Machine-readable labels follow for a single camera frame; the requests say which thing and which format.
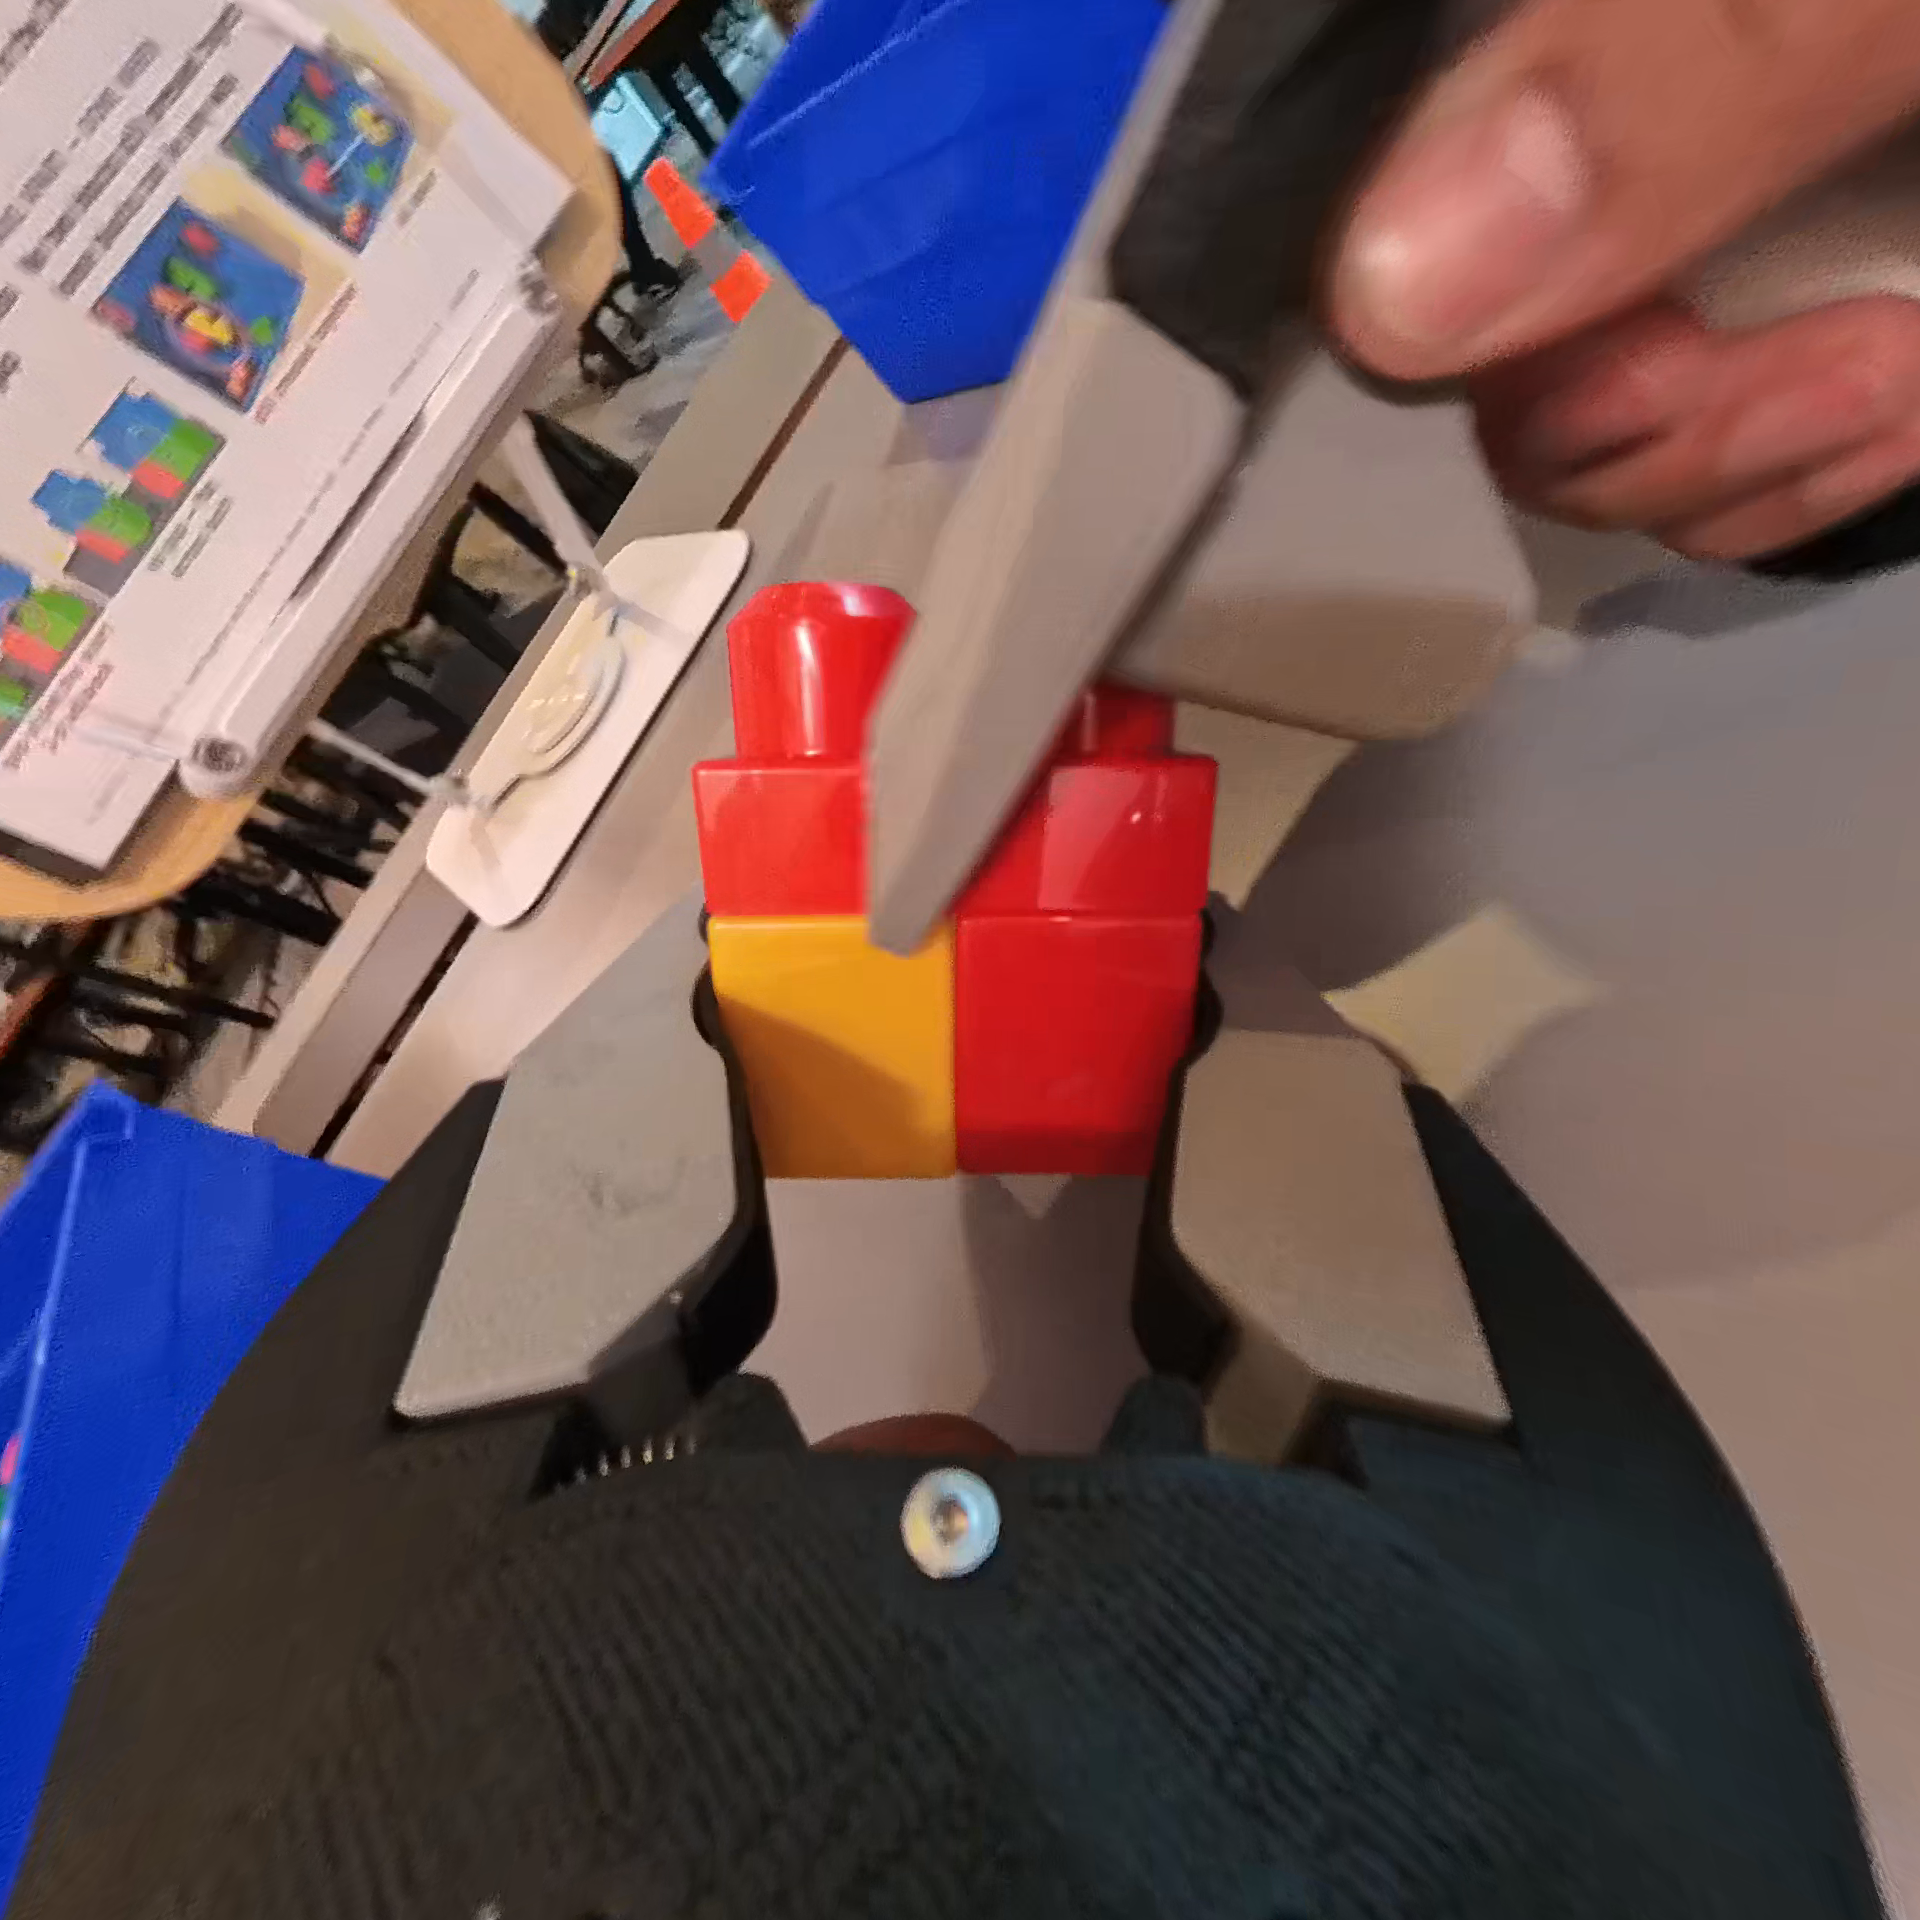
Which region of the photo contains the red two-stud block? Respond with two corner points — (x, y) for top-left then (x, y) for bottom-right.
(690, 581), (1220, 922)

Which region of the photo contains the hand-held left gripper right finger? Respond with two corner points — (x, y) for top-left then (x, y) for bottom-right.
(1133, 895), (1514, 1468)

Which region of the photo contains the white document stand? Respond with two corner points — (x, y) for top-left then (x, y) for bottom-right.
(0, 0), (753, 933)

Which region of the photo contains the person's right hand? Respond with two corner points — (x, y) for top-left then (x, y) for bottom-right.
(1318, 0), (1920, 565)

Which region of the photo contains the printed instruction sheet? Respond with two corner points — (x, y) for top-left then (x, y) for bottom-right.
(0, 0), (579, 872)

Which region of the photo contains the yellow single-stud block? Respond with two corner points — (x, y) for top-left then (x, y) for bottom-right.
(704, 912), (963, 1180)

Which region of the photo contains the blue plastic bin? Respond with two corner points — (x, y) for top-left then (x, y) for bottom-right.
(0, 1084), (388, 1847)
(702, 0), (1176, 406)

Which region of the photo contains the red single-stud block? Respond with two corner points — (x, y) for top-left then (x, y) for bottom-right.
(950, 907), (1209, 1178)

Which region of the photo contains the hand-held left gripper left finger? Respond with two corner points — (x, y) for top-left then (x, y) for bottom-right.
(394, 907), (781, 1422)

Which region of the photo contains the orange traffic cone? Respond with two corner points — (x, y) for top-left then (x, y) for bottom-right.
(644, 158), (774, 324)

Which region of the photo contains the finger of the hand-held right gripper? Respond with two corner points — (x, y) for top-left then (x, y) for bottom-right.
(867, 0), (1538, 957)

